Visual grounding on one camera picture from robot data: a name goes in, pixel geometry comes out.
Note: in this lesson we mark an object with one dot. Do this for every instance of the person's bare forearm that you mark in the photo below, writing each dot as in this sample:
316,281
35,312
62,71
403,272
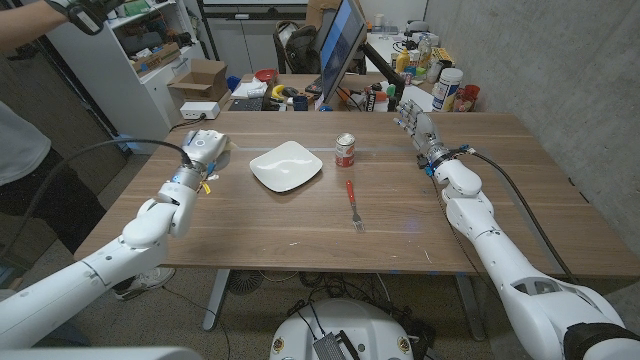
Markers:
25,22

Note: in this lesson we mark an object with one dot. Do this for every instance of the person in white shirt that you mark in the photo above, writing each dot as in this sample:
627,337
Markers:
50,200

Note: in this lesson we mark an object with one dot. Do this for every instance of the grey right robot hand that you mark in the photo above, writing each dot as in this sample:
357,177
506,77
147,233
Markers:
424,132

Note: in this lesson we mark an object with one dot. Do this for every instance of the red labelled tin can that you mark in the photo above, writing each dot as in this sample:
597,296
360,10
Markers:
345,150

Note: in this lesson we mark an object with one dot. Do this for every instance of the black labelled bottle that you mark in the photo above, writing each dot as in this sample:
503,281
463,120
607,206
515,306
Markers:
370,101

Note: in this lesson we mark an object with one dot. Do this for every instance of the black backpack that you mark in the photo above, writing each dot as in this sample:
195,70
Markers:
300,47

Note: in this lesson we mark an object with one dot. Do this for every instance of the dark blue mug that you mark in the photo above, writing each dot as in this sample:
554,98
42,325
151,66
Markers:
300,103

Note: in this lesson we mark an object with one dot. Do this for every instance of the grey metal table leg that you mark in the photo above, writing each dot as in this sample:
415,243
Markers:
216,300
470,305

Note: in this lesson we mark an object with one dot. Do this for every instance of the red bowl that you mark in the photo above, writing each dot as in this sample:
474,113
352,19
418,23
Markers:
266,75

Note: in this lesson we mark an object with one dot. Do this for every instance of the white sneaker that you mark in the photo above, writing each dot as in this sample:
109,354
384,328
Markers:
150,279

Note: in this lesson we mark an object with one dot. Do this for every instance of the black computer monitor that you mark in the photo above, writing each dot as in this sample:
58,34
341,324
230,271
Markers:
340,45

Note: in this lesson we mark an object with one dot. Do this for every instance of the grey finned module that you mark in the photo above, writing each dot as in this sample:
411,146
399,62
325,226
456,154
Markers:
329,347

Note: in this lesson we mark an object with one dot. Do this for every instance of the white robot torso base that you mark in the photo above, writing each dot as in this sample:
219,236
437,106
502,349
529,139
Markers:
360,325

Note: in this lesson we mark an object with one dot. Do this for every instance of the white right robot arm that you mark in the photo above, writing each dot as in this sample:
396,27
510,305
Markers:
515,280

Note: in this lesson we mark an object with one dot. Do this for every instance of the white desk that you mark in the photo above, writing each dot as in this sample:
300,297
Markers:
424,92

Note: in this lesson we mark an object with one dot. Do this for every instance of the yellow curved object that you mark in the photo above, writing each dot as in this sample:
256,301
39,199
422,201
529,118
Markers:
276,91

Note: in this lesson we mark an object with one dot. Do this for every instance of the white robot head housing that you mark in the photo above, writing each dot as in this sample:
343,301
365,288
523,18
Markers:
100,354

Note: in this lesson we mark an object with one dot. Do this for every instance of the white square plate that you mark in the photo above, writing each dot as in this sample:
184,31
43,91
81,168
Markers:
287,167

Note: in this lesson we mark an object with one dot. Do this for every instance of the printed flat cardboard box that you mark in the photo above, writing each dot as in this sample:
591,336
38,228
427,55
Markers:
156,59

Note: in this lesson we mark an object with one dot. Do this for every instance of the yellow mustard bottle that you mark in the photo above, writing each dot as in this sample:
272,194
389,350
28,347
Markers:
403,61

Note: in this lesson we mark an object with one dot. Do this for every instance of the white shelf unit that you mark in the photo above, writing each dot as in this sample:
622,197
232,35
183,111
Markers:
100,85

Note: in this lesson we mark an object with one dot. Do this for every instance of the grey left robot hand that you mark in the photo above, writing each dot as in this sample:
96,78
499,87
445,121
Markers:
202,147

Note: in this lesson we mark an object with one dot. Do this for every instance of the white power box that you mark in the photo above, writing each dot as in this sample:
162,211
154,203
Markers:
200,110

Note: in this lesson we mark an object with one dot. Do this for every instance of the open cardboard box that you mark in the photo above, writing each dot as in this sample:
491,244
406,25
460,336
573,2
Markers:
205,77

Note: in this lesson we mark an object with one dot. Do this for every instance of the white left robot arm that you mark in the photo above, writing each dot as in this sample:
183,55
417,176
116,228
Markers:
125,260

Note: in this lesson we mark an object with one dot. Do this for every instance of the white blue labelled canister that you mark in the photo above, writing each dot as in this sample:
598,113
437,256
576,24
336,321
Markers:
446,90

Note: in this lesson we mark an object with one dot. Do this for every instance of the blue plastic item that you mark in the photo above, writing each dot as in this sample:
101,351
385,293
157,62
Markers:
127,143

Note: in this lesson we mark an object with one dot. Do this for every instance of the black keyboard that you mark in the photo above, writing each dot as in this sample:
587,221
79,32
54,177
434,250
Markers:
245,104

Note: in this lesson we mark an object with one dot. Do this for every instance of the black teleoperation glove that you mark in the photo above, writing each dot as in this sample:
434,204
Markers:
85,17

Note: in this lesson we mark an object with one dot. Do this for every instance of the clear plastic bottle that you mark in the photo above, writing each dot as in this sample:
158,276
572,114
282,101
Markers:
425,50

